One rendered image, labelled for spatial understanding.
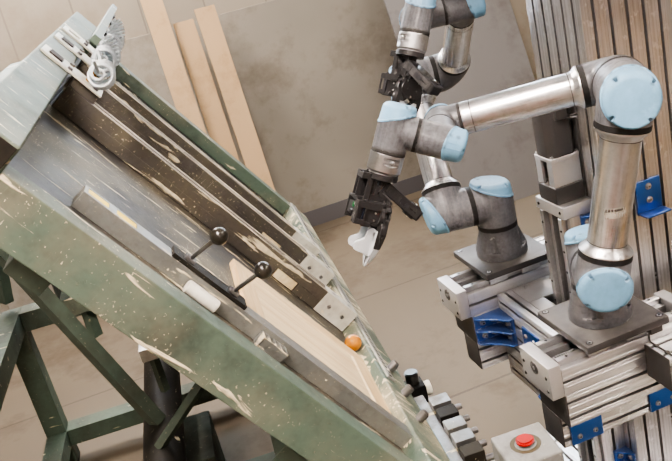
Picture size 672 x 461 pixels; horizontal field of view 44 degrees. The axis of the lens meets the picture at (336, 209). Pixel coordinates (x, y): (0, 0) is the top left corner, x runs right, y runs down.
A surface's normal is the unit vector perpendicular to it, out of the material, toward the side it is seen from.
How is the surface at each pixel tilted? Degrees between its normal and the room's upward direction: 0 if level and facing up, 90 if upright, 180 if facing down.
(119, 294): 90
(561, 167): 90
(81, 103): 90
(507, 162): 72
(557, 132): 90
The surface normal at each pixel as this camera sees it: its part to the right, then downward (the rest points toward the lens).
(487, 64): 0.22, -0.04
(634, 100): -0.12, 0.25
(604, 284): -0.13, 0.49
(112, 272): 0.21, 0.29
